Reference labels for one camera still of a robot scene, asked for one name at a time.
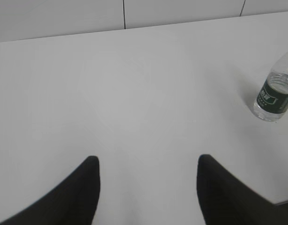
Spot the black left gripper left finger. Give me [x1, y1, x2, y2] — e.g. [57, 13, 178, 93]
[0, 156, 101, 225]

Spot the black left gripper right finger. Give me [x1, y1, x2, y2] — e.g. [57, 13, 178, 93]
[196, 154, 288, 225]

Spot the clear cestbon water bottle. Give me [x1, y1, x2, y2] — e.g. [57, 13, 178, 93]
[253, 52, 288, 122]

